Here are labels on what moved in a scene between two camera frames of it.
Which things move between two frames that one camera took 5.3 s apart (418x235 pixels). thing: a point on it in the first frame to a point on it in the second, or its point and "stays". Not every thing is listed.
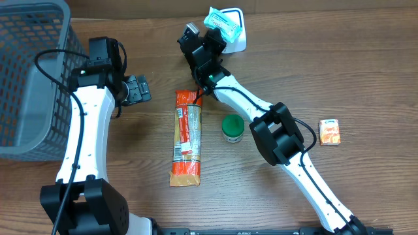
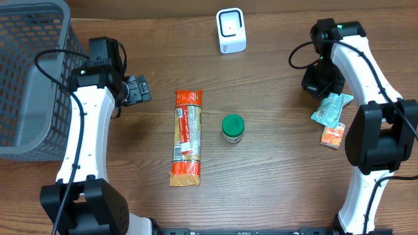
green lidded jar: (232, 128) stays
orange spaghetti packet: (187, 125) stays
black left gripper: (98, 62) stays
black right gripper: (215, 42) to (313, 86)
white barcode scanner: (236, 15) stays
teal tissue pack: (217, 19) to (327, 111)
